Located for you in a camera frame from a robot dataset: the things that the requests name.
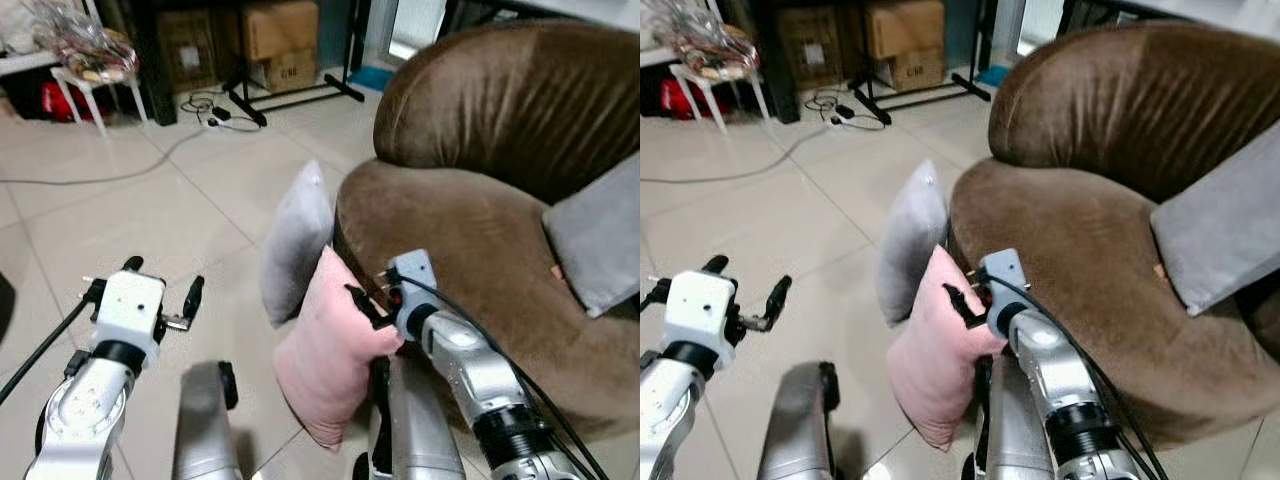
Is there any brown velvet sofa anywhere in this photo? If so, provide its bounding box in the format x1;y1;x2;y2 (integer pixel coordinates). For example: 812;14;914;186
948;18;1280;447
335;18;641;443

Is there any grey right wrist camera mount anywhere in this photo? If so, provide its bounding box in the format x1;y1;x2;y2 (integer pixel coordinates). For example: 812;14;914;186
386;249;440;337
974;248;1032;337

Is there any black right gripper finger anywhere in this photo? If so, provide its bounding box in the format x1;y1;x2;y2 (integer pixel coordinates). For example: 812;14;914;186
344;284;385;331
940;283;979;329

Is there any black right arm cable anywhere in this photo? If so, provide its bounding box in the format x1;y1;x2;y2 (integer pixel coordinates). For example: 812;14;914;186
985;274;1171;480
398;274;612;480

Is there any pink pillow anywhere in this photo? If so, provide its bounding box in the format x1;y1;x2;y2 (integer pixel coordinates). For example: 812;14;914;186
272;245;405;452
885;245;1010;452

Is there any silver robot leg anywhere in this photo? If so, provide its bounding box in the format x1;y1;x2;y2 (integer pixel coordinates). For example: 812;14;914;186
756;360;842;480
171;360;242;480
352;350;469;480
961;352;1057;480

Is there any red bag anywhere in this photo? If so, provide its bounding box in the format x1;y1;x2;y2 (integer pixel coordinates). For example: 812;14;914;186
39;81;113;125
659;77;723;122

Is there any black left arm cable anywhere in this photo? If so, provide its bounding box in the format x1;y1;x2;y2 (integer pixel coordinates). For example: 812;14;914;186
0;296;95;407

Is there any large plain cardboard box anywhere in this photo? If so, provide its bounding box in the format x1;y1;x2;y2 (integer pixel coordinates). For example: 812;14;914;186
239;0;322;62
864;0;947;60

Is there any glass door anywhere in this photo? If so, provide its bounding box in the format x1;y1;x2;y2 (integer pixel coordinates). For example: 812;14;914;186
989;0;1063;61
364;0;450;70

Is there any black metal rack stand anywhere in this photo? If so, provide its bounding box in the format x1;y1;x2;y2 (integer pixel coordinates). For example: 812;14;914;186
224;0;367;128
849;0;992;127

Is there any power strip with plugs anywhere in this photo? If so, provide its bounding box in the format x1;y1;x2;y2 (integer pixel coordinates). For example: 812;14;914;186
813;87;888;132
179;88;263;132

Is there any white plastic stool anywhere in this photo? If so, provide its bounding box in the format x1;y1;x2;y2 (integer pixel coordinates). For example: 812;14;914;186
667;60;772;137
49;62;152;138

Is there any dark labelled cardboard box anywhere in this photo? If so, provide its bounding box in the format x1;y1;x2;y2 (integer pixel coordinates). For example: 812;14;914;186
154;9;227;92
774;7;847;90

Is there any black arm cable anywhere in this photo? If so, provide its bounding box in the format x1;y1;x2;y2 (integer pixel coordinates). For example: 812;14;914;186
398;274;612;480
0;296;95;407
985;274;1171;480

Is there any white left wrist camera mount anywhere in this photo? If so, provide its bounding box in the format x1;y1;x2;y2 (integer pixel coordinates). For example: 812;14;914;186
93;269;167;347
664;269;740;347

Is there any dark grey pillow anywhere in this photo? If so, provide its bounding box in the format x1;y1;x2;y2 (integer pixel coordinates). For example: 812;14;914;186
542;154;641;320
1149;121;1280;318

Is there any small printed cardboard box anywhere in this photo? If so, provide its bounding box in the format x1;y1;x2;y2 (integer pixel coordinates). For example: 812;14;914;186
249;48;320;95
884;46;947;94

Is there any dark furniture post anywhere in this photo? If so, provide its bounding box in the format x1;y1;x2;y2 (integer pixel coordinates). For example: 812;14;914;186
128;0;180;127
744;0;802;126

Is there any silver right robot leg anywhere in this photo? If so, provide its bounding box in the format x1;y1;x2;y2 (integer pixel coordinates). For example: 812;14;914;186
961;352;1057;480
352;350;469;480

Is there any silver left robot leg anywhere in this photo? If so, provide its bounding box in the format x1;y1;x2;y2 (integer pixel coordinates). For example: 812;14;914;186
756;360;842;480
171;360;242;480

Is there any light grey pillow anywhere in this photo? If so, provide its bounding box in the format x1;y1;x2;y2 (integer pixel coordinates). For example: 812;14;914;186
875;159;949;329
260;159;336;329

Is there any grey floor cable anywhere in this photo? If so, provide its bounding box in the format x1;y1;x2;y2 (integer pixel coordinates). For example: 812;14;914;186
0;124;213;188
640;124;833;187

